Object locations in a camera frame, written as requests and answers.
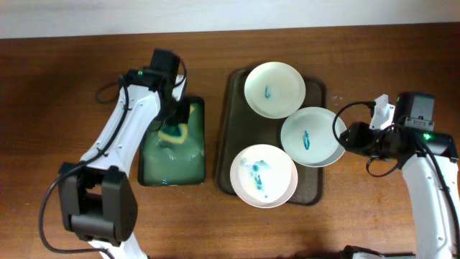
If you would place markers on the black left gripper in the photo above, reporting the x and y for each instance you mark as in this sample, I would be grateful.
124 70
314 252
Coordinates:
185 115

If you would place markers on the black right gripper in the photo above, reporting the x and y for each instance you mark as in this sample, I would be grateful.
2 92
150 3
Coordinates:
356 132

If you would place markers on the green and yellow sponge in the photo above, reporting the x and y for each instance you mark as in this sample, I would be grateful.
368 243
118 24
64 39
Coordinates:
175 129

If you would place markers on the white plate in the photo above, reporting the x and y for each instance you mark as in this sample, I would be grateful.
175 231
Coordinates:
263 176
309 137
274 90

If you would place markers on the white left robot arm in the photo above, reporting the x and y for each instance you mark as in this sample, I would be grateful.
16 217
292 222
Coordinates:
96 198

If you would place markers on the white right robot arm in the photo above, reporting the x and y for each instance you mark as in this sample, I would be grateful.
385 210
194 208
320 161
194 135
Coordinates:
428 162

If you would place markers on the black tray with soapy water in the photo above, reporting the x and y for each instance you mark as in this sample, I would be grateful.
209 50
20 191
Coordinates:
166 164

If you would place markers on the brown serving tray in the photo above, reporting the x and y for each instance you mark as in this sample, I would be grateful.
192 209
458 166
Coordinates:
243 127

